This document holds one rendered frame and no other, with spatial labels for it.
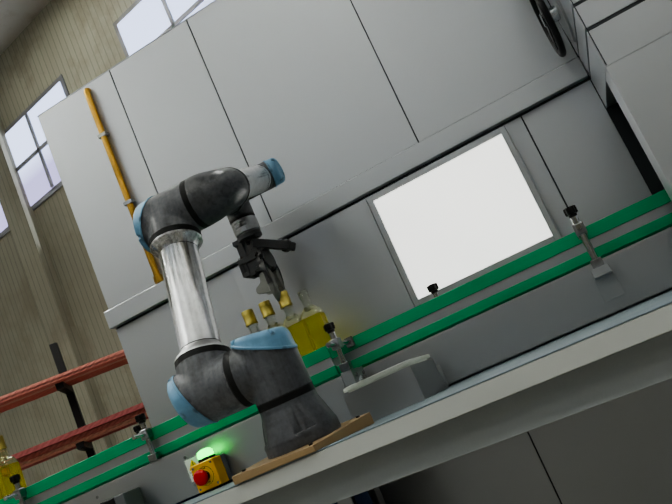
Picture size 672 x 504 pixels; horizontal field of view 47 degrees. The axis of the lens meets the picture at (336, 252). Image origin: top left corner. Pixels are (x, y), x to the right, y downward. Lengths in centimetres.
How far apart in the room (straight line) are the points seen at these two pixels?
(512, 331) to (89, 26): 633
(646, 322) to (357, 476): 57
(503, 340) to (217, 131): 111
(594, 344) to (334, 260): 120
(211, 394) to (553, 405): 64
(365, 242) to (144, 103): 90
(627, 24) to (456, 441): 99
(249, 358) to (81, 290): 633
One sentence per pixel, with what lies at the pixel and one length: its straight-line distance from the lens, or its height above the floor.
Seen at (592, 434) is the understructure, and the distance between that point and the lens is 213.
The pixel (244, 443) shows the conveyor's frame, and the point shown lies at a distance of 204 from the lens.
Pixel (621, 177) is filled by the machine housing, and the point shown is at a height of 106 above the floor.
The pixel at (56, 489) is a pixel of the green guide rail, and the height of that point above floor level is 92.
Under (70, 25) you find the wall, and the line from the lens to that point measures 795.
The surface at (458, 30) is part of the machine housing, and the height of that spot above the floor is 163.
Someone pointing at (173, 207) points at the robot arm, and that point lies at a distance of 169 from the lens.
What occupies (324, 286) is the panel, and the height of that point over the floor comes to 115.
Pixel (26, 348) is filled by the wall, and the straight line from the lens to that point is 851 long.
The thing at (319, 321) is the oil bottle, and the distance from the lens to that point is 206.
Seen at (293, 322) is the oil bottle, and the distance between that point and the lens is 209.
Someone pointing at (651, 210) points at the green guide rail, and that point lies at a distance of 192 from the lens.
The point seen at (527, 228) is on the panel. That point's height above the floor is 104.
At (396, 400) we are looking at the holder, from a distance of 169.
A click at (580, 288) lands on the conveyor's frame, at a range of 189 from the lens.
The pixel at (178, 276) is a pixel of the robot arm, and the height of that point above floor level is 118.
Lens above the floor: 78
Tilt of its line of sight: 12 degrees up
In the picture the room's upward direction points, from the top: 24 degrees counter-clockwise
